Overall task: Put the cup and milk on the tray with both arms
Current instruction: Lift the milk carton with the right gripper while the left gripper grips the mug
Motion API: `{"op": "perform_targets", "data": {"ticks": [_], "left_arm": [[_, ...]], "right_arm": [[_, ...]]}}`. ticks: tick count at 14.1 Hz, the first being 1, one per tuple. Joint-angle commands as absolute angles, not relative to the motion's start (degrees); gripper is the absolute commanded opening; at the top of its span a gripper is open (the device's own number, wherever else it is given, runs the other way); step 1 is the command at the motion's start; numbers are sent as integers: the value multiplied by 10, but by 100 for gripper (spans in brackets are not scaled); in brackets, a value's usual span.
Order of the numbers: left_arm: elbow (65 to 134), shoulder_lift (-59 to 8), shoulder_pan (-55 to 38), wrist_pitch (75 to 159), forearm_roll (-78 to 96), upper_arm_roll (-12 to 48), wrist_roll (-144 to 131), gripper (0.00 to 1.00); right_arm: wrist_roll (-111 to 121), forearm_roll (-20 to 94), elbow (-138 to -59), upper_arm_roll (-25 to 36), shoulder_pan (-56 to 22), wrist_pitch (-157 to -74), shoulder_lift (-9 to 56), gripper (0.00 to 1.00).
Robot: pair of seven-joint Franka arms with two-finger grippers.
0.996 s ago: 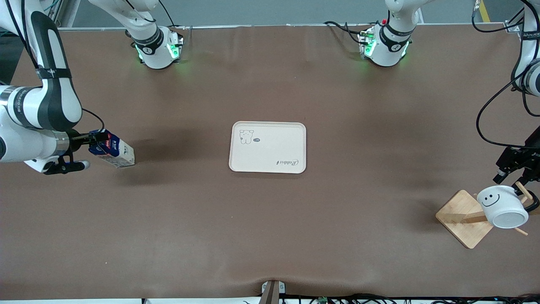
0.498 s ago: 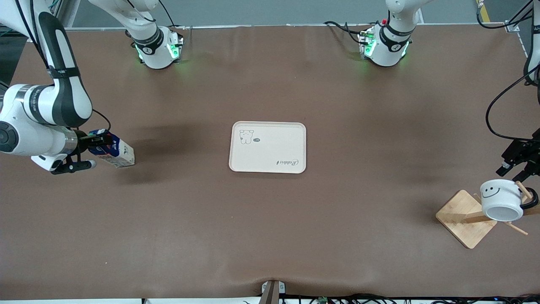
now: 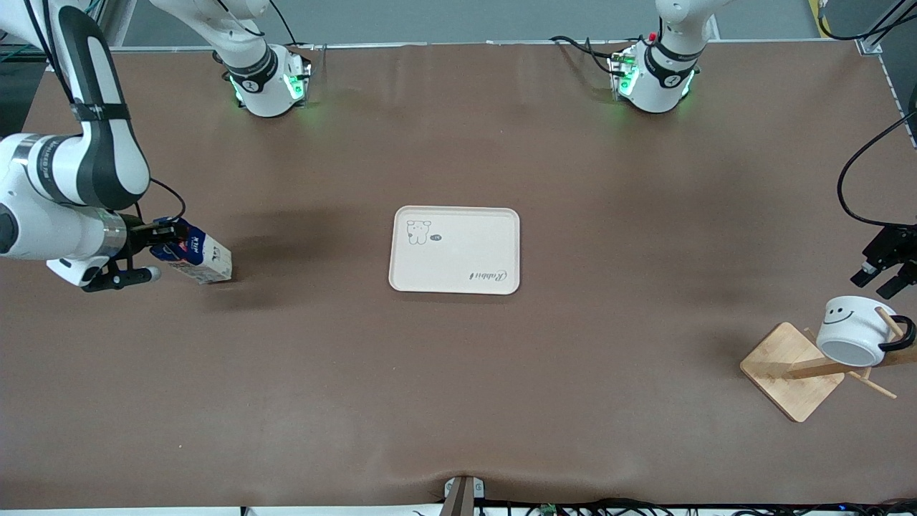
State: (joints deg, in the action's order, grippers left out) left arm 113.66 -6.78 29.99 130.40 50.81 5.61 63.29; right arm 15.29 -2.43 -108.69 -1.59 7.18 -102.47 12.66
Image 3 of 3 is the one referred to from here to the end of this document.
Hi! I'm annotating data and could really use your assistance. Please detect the black right base cable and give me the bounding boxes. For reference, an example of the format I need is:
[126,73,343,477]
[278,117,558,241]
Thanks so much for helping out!
[267,0,316,52]

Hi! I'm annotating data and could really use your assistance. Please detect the blue white milk carton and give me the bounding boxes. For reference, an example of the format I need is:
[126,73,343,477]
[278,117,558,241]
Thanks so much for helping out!
[149,217,234,286]

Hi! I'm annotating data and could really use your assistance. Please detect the white rabbit print tray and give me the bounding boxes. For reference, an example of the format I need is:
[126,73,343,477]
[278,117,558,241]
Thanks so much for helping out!
[388,206,521,295]

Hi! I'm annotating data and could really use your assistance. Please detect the wooden mug rack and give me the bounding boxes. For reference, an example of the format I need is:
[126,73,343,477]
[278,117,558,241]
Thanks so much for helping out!
[740,307,917,424]

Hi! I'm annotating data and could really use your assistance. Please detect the white smiley face cup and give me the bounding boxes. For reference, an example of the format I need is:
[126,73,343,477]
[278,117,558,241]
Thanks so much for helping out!
[817,296,917,368]

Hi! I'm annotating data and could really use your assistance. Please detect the metal table edge bracket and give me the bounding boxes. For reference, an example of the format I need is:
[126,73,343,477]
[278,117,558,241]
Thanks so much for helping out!
[443,475,486,516]

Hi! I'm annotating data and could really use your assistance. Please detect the black left base cable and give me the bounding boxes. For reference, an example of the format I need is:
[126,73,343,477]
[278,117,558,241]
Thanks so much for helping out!
[550,36,620,78]

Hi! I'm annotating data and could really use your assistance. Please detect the black base cable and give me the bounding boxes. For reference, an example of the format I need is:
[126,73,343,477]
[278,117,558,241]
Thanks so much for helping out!
[550,36,620,78]
[267,0,316,52]

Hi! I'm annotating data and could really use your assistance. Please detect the aluminium table rail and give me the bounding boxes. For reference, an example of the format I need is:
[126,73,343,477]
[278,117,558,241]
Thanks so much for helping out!
[856,36,907,119]

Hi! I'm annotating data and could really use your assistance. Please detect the brown table cover mat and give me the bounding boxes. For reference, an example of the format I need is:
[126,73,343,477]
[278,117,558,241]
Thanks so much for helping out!
[0,41,917,511]

